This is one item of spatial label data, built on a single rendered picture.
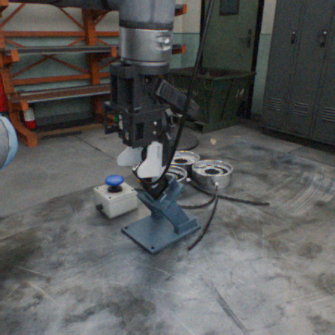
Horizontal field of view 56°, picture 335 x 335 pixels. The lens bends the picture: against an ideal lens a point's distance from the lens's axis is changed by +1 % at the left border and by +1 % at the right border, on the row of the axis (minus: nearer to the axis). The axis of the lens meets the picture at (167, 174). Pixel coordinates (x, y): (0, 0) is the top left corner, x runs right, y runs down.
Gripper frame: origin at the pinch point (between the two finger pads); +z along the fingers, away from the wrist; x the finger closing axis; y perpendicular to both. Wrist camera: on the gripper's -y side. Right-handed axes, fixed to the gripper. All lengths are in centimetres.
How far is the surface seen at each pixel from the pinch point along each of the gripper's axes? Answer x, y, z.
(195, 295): 17.5, 6.3, 10.7
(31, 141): -286, -95, 118
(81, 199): -20.7, 2.2, 14.7
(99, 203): -13.5, 2.0, 12.1
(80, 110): -353, -198, 119
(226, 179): 0.2, -26.1, 10.2
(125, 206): -8.6, -1.4, 12.0
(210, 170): -6.3, -28.4, 11.3
